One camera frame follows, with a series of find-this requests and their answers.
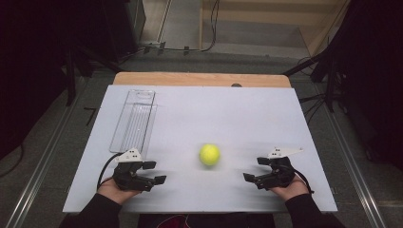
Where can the person's right hand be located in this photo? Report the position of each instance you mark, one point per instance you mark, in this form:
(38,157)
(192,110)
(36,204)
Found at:
(291,189)

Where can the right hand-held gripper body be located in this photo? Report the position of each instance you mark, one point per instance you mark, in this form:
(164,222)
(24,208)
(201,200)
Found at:
(280,174)

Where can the yellow-green tennis ball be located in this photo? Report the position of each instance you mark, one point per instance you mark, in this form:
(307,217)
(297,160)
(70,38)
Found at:
(209,154)

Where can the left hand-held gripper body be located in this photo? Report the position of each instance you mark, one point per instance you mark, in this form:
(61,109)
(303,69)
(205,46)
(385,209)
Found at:
(126,177)

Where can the light wooden platform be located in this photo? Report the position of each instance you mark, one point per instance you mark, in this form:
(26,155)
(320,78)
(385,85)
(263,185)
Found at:
(269,19)

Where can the metal floor rail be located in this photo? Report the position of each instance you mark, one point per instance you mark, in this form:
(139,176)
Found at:
(44,158)
(355,164)

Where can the black curtain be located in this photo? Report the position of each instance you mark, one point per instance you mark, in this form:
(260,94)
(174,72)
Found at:
(34,63)
(374,69)

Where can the black metal stand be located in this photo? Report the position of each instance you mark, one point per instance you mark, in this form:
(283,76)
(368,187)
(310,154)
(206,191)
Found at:
(76,69)
(326,72)

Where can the clear plastic container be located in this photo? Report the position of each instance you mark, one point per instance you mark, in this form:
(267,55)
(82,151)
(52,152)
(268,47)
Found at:
(134,123)

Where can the person's red cloth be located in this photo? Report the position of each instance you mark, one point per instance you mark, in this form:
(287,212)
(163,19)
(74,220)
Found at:
(172,222)

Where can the wooden table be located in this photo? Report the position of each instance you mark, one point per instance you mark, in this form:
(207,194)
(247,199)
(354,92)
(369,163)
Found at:
(196,79)

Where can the person's left hand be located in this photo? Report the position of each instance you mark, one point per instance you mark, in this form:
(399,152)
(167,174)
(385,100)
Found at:
(112,193)

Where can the small dark round thing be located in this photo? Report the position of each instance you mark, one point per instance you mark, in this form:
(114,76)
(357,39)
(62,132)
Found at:
(236,85)

